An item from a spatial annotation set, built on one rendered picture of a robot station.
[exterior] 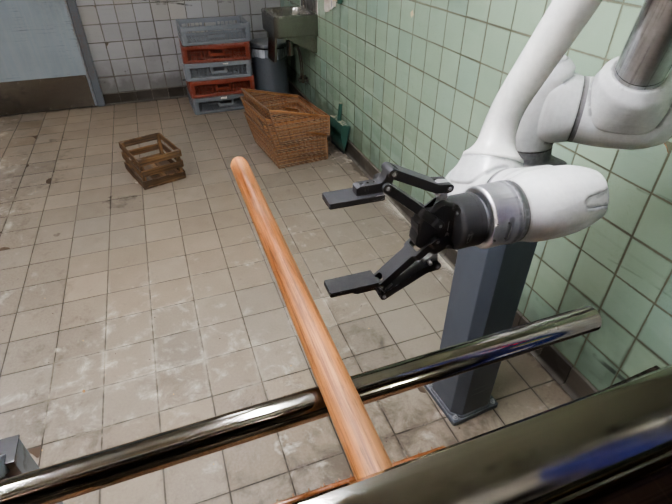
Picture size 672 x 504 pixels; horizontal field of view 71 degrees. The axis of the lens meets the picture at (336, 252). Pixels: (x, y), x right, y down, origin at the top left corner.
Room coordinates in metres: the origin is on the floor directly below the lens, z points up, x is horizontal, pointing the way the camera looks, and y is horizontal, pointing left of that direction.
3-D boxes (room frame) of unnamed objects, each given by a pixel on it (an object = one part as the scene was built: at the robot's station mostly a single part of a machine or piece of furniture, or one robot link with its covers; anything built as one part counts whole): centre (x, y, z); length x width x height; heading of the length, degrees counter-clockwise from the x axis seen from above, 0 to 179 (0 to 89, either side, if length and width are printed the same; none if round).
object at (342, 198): (0.50, -0.02, 1.27); 0.07 x 0.03 x 0.01; 109
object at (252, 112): (3.48, 0.40, 0.26); 0.56 x 0.49 x 0.28; 27
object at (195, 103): (4.59, 1.11, 0.08); 0.60 x 0.40 x 0.16; 112
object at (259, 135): (3.49, 0.39, 0.14); 0.56 x 0.49 x 0.28; 26
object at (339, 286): (0.50, -0.02, 1.13); 0.07 x 0.03 x 0.01; 109
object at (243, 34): (4.59, 1.10, 0.68); 0.60 x 0.40 x 0.16; 110
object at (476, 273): (1.17, -0.49, 0.50); 0.21 x 0.21 x 1.00; 24
